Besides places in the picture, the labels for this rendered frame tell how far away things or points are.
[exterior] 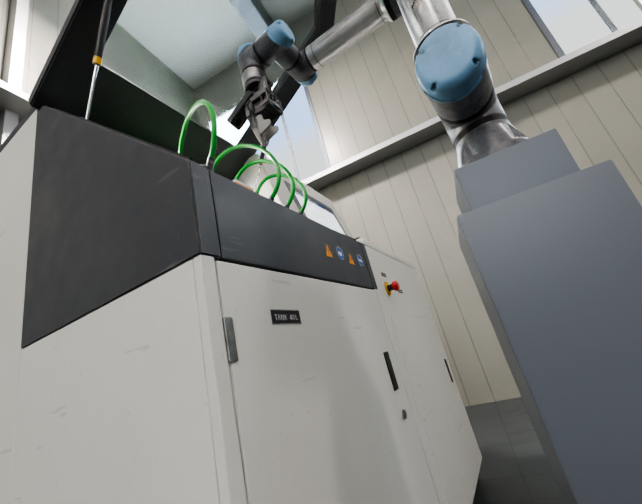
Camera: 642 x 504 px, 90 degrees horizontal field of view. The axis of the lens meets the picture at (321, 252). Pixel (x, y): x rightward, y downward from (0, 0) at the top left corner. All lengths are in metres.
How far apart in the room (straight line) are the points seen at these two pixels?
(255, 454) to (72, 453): 0.35
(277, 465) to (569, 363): 0.44
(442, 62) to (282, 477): 0.71
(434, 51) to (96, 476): 0.89
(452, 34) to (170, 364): 0.70
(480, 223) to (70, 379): 0.77
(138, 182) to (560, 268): 0.71
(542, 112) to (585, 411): 3.33
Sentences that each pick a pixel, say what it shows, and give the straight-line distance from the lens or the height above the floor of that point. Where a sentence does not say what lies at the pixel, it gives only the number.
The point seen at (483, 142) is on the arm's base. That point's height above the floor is 0.94.
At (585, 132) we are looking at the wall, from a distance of 3.72.
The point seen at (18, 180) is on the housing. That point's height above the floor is 1.27.
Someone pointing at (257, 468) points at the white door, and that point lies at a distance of 0.48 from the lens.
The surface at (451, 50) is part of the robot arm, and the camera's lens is 0.70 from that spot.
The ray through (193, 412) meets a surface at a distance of 0.48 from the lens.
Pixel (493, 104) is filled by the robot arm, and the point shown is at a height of 1.02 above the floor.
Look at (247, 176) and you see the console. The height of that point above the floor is 1.46.
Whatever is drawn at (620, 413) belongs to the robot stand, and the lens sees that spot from 0.64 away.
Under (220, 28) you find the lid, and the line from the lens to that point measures 1.35.
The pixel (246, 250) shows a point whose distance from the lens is 0.55.
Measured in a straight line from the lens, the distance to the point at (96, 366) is 0.67.
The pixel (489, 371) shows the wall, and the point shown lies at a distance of 3.18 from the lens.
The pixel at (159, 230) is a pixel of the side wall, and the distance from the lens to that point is 0.57.
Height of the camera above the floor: 0.61
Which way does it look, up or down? 19 degrees up
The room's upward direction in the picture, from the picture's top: 14 degrees counter-clockwise
